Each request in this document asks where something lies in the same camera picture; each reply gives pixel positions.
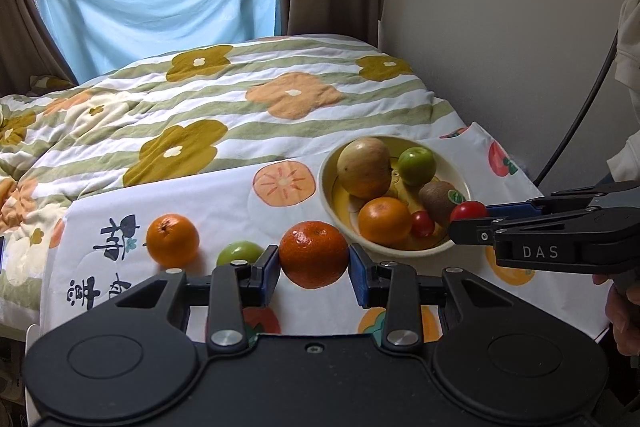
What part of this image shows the brown kiwi with sticker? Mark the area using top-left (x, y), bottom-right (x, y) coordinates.
top-left (419, 181), bottom-right (466, 228)

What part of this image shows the right hand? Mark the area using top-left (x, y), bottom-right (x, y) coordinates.
top-left (604, 281), bottom-right (640, 357)

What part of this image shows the small red cherry tomato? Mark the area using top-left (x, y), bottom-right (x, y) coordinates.
top-left (411, 210), bottom-right (435, 239)

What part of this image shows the white hanging garment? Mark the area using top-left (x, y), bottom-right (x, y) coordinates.
top-left (608, 0), bottom-right (640, 182)

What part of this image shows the small orange tangerine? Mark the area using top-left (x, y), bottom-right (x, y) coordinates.
top-left (279, 221), bottom-right (349, 289)

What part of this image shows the black curved stand pole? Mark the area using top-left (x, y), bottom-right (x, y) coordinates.
top-left (534, 32), bottom-right (618, 187)

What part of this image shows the brown left curtain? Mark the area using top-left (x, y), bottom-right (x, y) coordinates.
top-left (0, 0), bottom-right (77, 95)

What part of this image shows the black smartphone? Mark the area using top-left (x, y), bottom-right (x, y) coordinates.
top-left (0, 236), bottom-right (4, 271)

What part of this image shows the large yellowish red apple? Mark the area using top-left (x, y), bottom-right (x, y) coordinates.
top-left (336, 138), bottom-right (392, 200)

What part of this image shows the round green orange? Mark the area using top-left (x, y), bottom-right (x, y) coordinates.
top-left (216, 241), bottom-right (264, 265)

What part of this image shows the white fruit print cloth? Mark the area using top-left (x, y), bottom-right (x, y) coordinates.
top-left (40, 126), bottom-right (606, 337)

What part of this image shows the yellow cream ceramic bowl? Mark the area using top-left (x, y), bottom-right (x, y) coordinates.
top-left (319, 136), bottom-right (472, 258)

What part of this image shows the small green apple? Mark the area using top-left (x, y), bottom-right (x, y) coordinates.
top-left (396, 146), bottom-right (437, 186)

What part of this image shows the floral striped quilt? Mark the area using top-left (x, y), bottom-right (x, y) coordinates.
top-left (1, 35), bottom-right (462, 331)

